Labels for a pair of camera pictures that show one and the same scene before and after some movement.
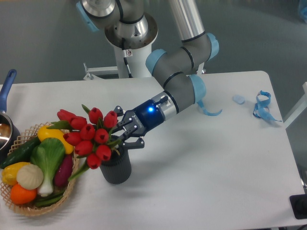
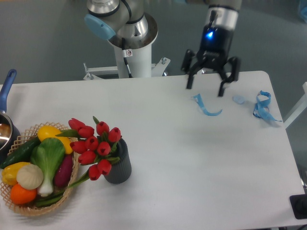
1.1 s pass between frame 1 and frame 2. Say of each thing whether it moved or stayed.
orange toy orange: stayed
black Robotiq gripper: moved
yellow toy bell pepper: stayed
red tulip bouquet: moved
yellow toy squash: stayed
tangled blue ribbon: stayed
